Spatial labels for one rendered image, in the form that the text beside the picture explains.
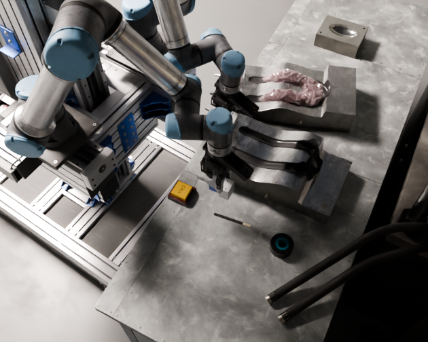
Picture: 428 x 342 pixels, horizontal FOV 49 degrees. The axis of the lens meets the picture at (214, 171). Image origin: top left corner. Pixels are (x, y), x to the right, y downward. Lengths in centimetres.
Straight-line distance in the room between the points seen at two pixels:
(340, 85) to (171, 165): 103
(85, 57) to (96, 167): 59
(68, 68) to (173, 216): 76
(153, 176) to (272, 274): 111
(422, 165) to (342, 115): 37
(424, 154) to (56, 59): 145
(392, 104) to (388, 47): 35
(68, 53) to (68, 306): 163
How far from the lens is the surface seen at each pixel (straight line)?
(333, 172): 179
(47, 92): 129
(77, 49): 113
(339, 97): 196
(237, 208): 173
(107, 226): 242
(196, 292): 160
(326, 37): 228
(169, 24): 149
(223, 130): 132
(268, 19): 373
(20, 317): 260
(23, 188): 267
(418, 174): 198
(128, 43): 130
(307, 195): 172
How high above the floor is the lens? 231
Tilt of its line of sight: 56 degrees down
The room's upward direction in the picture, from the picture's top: 1 degrees counter-clockwise
